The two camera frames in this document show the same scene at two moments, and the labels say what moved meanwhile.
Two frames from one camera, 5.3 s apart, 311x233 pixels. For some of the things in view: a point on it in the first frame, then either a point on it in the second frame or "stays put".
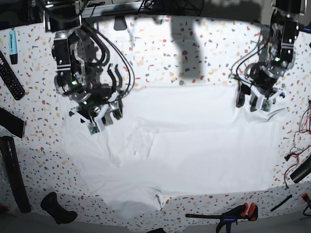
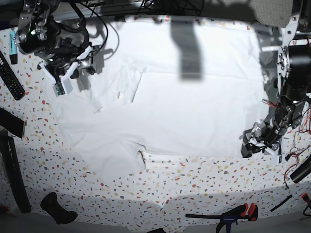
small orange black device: (305, 196) stays put
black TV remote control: (9, 79) stays put
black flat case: (11, 122) stays put
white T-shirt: (173, 141) -> (164, 85)
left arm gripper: (262, 79) -> (265, 133)
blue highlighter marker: (13, 47) stays put
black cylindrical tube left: (14, 173) stays put
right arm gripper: (96, 99) -> (86, 62)
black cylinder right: (303, 170) stays put
